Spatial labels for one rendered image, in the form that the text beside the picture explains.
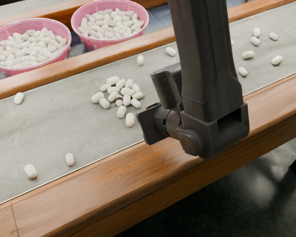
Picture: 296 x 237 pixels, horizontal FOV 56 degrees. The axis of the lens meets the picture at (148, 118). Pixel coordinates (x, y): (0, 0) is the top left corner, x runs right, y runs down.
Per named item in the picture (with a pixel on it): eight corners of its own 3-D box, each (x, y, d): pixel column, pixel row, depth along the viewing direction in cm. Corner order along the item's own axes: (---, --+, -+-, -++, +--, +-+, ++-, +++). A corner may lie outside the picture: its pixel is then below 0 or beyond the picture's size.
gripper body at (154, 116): (134, 113, 52) (148, 116, 45) (180, 94, 55) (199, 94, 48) (145, 144, 53) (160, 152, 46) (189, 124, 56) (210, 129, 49)
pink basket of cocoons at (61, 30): (93, 61, 95) (88, 37, 87) (26, 105, 82) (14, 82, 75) (45, 32, 106) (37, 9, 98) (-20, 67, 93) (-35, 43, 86)
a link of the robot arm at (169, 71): (201, 160, 35) (249, 130, 38) (170, 75, 33) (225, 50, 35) (159, 145, 46) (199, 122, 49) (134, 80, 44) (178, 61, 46)
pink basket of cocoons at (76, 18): (162, 50, 99) (163, 26, 92) (92, 74, 91) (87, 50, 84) (129, 15, 114) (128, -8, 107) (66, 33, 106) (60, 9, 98)
